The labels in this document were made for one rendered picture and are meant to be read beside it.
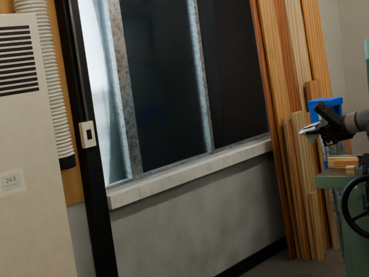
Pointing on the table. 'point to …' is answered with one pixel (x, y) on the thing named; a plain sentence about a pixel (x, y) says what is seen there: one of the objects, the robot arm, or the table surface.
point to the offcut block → (350, 170)
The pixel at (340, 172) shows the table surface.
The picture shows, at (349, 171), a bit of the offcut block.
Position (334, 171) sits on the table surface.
